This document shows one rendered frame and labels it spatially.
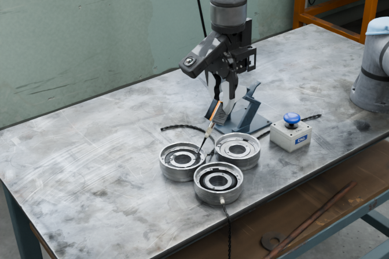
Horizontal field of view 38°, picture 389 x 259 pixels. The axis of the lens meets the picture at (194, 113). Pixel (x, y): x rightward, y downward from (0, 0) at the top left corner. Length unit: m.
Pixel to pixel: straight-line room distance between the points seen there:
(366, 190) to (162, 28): 1.74
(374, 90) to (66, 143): 0.80
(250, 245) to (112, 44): 1.73
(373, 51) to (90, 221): 0.81
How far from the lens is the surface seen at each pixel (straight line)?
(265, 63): 1.74
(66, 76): 2.88
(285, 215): 1.54
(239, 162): 1.24
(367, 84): 1.53
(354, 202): 1.62
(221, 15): 1.13
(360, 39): 3.29
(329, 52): 1.84
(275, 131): 1.35
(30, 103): 2.86
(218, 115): 1.24
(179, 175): 1.22
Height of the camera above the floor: 1.57
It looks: 32 degrees down
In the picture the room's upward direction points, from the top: 1 degrees counter-clockwise
